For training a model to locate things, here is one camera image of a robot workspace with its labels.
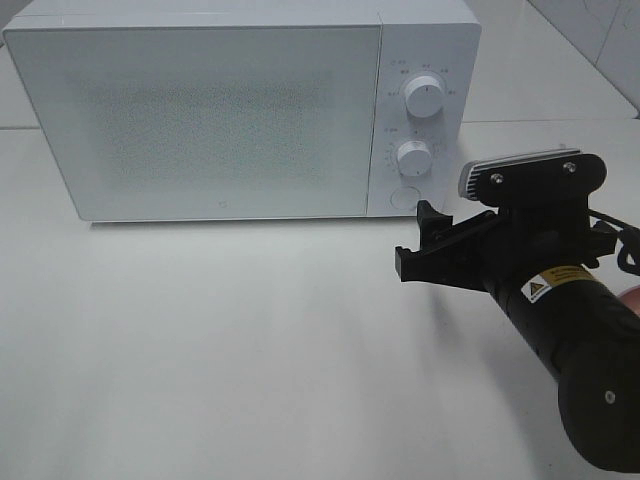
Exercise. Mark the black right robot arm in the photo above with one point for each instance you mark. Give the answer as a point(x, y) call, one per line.
point(586, 338)

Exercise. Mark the round door release button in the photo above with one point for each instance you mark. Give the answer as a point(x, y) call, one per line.
point(405, 198)

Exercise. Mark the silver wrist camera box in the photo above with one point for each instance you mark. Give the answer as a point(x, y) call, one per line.
point(498, 167)

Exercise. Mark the white microwave oven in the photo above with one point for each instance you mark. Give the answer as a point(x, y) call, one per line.
point(415, 36)

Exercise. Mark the lower white timer knob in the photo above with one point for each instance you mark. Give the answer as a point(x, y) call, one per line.
point(414, 159)

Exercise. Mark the upper white control knob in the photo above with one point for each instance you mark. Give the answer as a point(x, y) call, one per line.
point(424, 95)

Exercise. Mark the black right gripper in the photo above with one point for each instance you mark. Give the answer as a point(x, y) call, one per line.
point(490, 249)

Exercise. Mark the pink round plate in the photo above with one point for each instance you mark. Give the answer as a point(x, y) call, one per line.
point(631, 299)

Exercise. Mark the white microwave door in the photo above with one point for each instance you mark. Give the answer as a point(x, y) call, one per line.
point(189, 124)

